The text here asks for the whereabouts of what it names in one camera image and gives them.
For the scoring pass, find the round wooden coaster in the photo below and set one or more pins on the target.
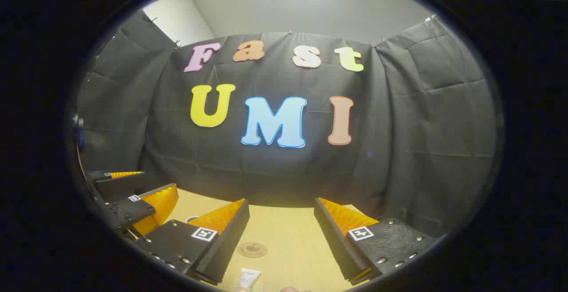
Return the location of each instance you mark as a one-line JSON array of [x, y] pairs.
[[251, 250]]

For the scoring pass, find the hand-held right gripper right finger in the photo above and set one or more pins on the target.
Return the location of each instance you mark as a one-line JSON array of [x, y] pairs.
[[335, 243]]

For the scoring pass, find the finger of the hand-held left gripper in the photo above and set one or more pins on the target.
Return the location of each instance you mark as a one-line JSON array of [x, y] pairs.
[[128, 212], [120, 186]]

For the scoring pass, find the white toothpaste tube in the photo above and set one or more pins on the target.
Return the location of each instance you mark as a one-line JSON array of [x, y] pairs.
[[247, 280]]

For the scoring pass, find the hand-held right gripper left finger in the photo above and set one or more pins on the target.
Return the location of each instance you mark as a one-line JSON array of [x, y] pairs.
[[226, 247]]

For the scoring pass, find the black backdrop cloth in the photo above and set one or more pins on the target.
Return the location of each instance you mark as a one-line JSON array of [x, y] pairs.
[[266, 172]]

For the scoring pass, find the wooden desktop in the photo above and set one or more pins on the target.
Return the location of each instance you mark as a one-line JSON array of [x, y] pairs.
[[288, 238]]

